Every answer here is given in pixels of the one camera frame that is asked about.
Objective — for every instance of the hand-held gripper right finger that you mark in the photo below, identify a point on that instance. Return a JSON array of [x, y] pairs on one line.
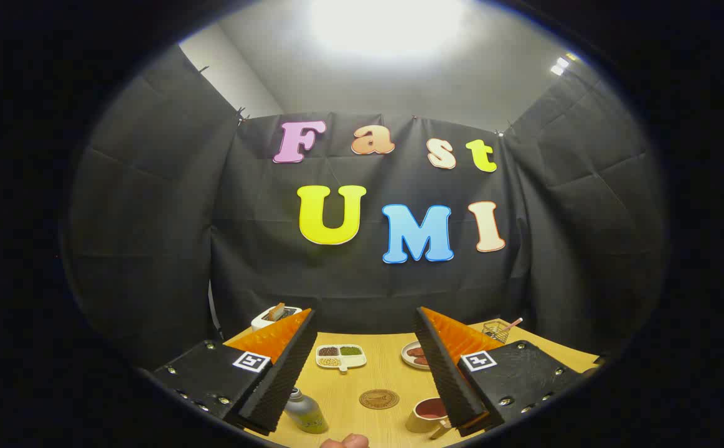
[[446, 373]]

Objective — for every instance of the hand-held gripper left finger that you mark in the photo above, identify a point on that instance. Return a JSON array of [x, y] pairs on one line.
[[281, 379]]

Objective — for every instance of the silver juice bottle green label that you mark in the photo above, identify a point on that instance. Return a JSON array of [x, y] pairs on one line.
[[305, 414]]

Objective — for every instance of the round cork coaster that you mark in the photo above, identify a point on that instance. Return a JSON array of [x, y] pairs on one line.
[[379, 399]]

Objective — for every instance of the white round plate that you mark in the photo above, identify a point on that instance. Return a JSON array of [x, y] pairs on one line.
[[405, 356]]

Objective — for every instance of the yellow beans pile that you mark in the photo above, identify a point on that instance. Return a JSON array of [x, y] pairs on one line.
[[329, 361]]

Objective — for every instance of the dark beans pile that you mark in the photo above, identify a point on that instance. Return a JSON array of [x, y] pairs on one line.
[[328, 351]]

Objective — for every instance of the wooden table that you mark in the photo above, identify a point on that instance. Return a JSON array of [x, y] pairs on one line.
[[386, 376]]

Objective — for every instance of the white toaster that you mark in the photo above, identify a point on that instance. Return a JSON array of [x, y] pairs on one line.
[[261, 323]]

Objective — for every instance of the toast bread slice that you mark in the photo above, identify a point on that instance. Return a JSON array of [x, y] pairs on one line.
[[276, 311]]

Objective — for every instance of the white divided tray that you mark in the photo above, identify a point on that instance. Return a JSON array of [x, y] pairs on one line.
[[352, 361]]

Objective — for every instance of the green beans pile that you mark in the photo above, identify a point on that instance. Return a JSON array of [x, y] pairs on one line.
[[350, 350]]

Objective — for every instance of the pink checked spoon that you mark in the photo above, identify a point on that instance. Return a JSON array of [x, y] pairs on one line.
[[514, 323]]

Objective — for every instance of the small ceiling spotlight fixture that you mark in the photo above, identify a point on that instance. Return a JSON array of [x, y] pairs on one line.
[[562, 64]]

